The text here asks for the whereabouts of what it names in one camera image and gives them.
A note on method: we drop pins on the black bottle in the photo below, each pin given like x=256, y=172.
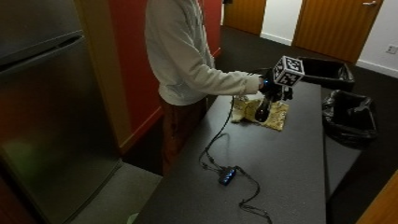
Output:
x=263, y=112

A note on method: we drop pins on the yellow crumpled cloth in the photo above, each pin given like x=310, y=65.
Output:
x=278, y=117

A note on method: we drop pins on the white marker cube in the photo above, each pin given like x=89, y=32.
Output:
x=290, y=71

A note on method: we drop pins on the rectangular bin with black bag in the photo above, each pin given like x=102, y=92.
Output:
x=328, y=70

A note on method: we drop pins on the round bin with black bag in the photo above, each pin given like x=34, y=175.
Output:
x=349, y=118

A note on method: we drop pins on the plain wooden door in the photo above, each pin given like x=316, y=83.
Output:
x=244, y=14

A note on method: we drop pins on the the person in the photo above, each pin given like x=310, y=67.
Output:
x=179, y=46

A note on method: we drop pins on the black hub with blue lights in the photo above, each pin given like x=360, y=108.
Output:
x=228, y=175

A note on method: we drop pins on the wooden cabinet panel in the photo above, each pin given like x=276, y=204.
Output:
x=384, y=202

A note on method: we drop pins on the stainless steel refrigerator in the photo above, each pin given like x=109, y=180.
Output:
x=50, y=118

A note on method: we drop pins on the white wall socket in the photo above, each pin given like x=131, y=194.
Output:
x=392, y=49

